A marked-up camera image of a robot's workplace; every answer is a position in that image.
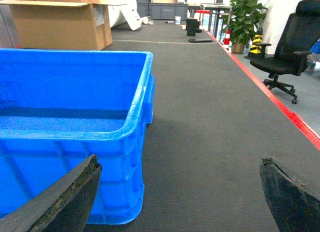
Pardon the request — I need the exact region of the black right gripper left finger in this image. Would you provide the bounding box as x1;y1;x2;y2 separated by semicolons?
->
0;155;102;232

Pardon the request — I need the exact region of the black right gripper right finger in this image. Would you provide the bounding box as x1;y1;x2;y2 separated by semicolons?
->
259;158;320;232

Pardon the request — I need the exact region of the large blue plastic crate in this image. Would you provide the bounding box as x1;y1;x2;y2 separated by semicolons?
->
0;48;156;225

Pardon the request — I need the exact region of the large open cardboard box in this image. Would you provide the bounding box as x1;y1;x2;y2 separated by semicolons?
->
0;0;124;50

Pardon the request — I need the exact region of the yellow black striped cone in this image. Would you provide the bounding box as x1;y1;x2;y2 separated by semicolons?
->
248;27;263;58

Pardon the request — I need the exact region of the red white traffic cone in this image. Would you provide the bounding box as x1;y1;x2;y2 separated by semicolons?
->
223;29;231;50

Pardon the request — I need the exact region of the black office chair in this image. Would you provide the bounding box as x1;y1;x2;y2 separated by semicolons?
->
250;0;320;104

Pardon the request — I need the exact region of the flat black panel on floor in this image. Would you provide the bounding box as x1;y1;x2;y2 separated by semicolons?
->
188;38;212;43

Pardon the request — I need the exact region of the white foam roll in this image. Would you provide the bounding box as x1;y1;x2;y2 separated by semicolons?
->
108;0;142;31

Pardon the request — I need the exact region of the green potted plant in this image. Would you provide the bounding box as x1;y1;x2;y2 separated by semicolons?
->
222;0;268;53

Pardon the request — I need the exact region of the black block on floor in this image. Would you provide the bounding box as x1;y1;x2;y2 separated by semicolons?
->
186;18;202;36

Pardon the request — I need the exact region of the grey plastic storage crate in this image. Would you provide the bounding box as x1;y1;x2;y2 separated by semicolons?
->
137;2;189;20

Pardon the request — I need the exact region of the white plastic cup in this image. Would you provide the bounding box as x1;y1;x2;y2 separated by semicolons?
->
174;16;181;25

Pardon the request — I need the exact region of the metal frame table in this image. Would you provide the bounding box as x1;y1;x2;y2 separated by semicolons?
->
195;3;233;41

